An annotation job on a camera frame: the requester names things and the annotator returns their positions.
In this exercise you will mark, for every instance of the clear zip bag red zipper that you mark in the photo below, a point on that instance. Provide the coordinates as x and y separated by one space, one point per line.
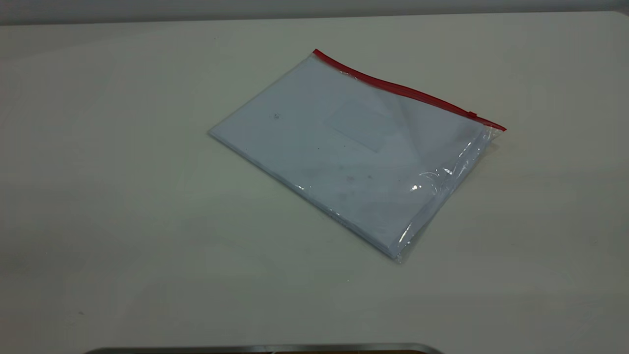
469 157

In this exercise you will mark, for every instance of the white paper stack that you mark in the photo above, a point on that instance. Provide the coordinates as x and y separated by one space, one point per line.
304 132

